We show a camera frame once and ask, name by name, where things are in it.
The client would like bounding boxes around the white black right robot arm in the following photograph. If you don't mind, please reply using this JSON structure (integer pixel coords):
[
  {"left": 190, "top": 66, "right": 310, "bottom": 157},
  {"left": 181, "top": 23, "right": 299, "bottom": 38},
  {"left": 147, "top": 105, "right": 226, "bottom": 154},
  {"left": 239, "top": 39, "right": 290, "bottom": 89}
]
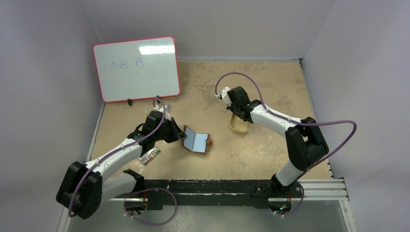
[{"left": 219, "top": 87, "right": 329, "bottom": 197}]

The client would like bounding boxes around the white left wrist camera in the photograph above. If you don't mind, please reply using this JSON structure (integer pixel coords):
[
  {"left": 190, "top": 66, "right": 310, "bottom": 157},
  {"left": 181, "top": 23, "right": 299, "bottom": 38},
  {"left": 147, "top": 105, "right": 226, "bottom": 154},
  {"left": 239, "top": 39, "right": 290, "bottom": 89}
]
[{"left": 153, "top": 104, "right": 172, "bottom": 114}]

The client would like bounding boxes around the beige oval card tray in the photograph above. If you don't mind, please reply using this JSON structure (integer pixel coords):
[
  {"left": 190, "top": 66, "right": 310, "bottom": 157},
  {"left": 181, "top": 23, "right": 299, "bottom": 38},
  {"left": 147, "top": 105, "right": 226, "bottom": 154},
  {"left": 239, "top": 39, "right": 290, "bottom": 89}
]
[{"left": 229, "top": 114, "right": 251, "bottom": 135}]

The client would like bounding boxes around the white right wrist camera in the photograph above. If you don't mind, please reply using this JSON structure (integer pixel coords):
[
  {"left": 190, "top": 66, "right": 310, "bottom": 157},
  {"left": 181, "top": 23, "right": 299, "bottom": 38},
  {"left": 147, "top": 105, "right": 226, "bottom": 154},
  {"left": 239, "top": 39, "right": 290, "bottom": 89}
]
[{"left": 215, "top": 87, "right": 232, "bottom": 106}]

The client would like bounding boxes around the pink framed whiteboard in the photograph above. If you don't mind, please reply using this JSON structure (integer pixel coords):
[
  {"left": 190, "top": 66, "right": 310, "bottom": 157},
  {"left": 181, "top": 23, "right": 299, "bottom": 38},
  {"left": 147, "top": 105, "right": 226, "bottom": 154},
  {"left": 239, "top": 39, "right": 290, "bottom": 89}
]
[{"left": 92, "top": 36, "right": 181, "bottom": 102}]

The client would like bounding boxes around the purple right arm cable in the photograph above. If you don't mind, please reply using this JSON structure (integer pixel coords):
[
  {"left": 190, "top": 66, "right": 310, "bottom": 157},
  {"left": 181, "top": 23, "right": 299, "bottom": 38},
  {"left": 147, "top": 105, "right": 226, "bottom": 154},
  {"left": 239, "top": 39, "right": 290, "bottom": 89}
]
[{"left": 214, "top": 72, "right": 358, "bottom": 218}]

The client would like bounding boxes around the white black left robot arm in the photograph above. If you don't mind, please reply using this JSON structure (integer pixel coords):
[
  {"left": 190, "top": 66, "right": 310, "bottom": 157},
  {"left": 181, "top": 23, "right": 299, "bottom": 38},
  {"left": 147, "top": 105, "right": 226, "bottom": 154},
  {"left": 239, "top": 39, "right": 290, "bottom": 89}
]
[{"left": 56, "top": 110, "right": 187, "bottom": 219}]

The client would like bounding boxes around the aluminium rail frame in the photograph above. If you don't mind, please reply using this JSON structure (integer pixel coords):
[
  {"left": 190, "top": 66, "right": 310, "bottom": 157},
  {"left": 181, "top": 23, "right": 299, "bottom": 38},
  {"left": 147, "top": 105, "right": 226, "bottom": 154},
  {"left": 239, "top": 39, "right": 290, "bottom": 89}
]
[{"left": 65, "top": 177, "right": 350, "bottom": 212}]

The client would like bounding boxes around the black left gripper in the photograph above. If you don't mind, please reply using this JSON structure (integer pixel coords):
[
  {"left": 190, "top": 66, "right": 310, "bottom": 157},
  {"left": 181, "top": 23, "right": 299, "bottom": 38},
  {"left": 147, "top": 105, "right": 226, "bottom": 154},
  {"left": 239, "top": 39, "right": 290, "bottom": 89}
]
[{"left": 154, "top": 117, "right": 187, "bottom": 144}]

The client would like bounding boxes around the brown leather card holder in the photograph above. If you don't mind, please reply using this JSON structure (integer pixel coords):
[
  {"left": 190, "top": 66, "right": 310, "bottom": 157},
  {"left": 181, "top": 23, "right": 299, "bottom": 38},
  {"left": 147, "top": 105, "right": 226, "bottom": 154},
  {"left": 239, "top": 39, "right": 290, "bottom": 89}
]
[{"left": 181, "top": 125, "right": 213, "bottom": 155}]

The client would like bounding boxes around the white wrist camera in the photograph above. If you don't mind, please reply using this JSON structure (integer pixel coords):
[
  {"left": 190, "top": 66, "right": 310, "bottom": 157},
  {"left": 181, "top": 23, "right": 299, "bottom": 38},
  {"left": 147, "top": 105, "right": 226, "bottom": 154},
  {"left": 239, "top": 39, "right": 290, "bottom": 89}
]
[
  {"left": 153, "top": 104, "right": 172, "bottom": 114},
  {"left": 215, "top": 87, "right": 232, "bottom": 106}
]

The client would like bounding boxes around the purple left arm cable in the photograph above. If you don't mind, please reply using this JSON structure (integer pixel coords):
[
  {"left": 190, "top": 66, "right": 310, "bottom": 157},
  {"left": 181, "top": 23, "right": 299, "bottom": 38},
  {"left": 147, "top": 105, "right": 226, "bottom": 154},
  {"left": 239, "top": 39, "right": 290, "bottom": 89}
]
[{"left": 68, "top": 98, "right": 179, "bottom": 227}]

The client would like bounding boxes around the pack of coloured markers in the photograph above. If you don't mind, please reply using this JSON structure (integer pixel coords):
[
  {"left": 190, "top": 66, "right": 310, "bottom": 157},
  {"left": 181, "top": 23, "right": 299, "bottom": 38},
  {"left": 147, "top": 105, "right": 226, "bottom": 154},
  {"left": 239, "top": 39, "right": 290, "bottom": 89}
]
[{"left": 138, "top": 147, "right": 161, "bottom": 166}]

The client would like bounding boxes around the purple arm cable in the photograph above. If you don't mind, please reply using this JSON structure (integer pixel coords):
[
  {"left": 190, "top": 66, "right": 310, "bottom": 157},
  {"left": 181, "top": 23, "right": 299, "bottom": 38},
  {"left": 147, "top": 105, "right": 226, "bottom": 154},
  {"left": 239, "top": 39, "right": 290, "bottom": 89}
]
[
  {"left": 214, "top": 72, "right": 358, "bottom": 218},
  {"left": 68, "top": 98, "right": 179, "bottom": 227}
]

